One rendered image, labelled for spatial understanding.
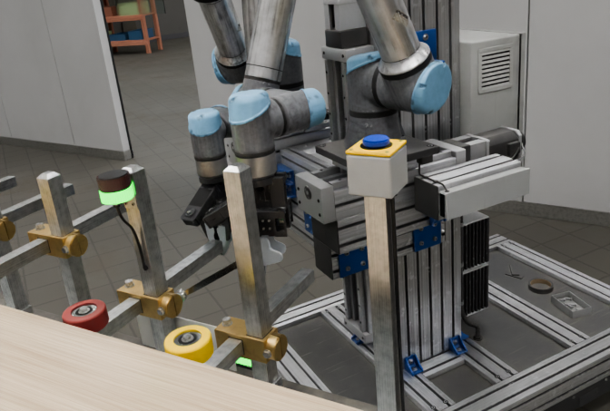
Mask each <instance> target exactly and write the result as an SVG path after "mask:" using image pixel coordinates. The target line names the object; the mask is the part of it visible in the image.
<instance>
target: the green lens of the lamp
mask: <svg viewBox="0 0 610 411"><path fill-rule="evenodd" d="M99 193H100V198H101V202H102V203H103V204H107V205H113V204H119V203H123V202H126V201H129V200H131V199H132V198H133V196H134V194H133V186H132V184H131V186H130V187H129V188H128V189H126V190H124V191H118V192H113V193H103V192H100V191H99Z"/></svg>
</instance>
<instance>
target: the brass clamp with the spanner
mask: <svg viewBox="0 0 610 411"><path fill-rule="evenodd" d="M133 283H134V286H133V287H132V288H126V287H125V286H122V287H121V288H119V289H117V294H118V299H119V302H120V304H121V303H122V302H124V301H125V300H127V299H128V298H136V299H139V300H140V302H141V306H142V311H143V312H142V313H141V314H140V315H141V316H145V317H148V318H155V319H159V320H163V319H165V318H166V317H167V318H175V317H177V316H178V315H179V313H180V312H181V310H182V297H181V296H180V295H179V294H175V293H174V291H173V289H172V288H168V289H167V290H166V291H164V292H163V293H162V294H161V295H160V296H159V297H157V298H156V297H153V296H148V295H144V292H143V284H142V282H141V281H140V280H135V279H133Z"/></svg>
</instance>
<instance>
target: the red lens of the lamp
mask: <svg viewBox="0 0 610 411"><path fill-rule="evenodd" d="M127 172H128V173H127V174H126V175H124V176H123V177H121V178H118V179H114V180H109V181H103V180H99V179H98V178H97V177H98V176H99V175H100V174H99V175H98V176H97V177H96V181H97V185H98V190H99V191H103V192H110V191H119V190H123V189H125V188H127V187H129V186H130V185H131V184H132V182H131V177H130V173H129V171H127Z"/></svg>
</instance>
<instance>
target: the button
mask: <svg viewBox="0 0 610 411"><path fill-rule="evenodd" d="M362 144H363V145H364V146H365V147H368V148H381V147H385V146H387V145H388V144H389V137H388V136H386V135H381V134H375V135H370V136H367V137H365V138H364V139H363V140H362Z"/></svg>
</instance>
